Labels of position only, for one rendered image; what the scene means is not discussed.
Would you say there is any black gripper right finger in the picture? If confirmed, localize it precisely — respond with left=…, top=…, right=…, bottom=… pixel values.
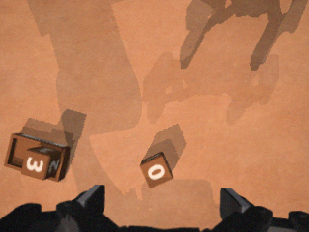
left=201, top=188, right=309, bottom=232

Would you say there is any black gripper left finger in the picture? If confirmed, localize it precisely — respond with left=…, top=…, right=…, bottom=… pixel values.
left=0, top=185, right=134, bottom=232

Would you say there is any brown digit cube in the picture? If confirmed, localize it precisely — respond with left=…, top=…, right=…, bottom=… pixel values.
left=21, top=146, right=62, bottom=181
left=140, top=152, right=173, bottom=189

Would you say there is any brown rectangular tray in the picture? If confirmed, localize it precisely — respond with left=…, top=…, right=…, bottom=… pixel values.
left=4, top=133, right=71, bottom=182

